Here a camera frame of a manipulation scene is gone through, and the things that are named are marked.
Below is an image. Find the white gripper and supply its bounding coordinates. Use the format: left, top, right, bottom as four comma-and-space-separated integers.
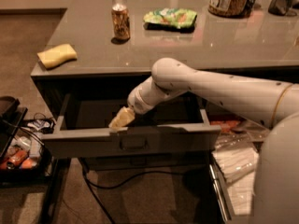
108, 88, 153, 129

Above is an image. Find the grey top drawer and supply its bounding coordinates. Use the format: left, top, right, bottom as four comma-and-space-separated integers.
43, 94, 221, 159

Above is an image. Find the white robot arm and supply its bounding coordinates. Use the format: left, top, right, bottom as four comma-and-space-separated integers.
109, 58, 299, 224

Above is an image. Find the grey bottom drawer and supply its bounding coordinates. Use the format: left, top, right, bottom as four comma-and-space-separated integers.
79, 152, 206, 172

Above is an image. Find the grey side drawer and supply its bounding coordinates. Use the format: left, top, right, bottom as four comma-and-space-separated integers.
209, 115, 269, 224

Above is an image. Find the grey counter cabinet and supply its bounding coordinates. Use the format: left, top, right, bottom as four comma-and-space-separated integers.
29, 0, 299, 174

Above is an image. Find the yellow sponge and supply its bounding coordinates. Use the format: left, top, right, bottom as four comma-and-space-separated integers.
37, 44, 78, 69

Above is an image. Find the orange soda can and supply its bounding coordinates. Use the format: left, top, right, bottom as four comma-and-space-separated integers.
111, 3, 130, 40

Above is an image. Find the black cart with clutter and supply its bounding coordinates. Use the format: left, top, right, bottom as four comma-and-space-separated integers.
0, 96, 62, 224

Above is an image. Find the green chip bag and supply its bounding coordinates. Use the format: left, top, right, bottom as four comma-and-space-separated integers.
143, 7, 197, 29

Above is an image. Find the dark glass pitcher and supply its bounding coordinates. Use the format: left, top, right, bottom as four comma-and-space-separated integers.
268, 0, 297, 17

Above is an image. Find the black floor cable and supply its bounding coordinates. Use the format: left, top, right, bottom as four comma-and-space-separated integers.
80, 165, 206, 224

